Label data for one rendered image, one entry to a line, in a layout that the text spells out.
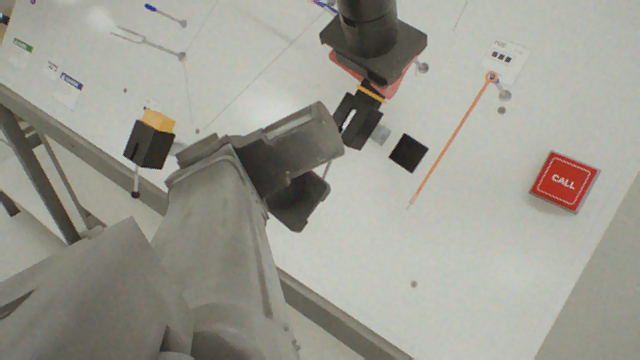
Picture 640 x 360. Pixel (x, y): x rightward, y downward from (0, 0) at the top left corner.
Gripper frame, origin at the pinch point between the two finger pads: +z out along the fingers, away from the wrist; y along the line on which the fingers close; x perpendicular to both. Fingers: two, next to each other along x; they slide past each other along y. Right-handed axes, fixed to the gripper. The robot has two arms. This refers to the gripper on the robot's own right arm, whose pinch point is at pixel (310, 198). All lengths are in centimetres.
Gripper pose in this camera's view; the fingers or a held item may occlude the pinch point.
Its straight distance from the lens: 65.7
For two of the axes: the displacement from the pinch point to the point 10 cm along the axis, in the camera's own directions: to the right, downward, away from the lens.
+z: 3.6, 2.0, 9.1
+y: -7.2, -5.6, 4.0
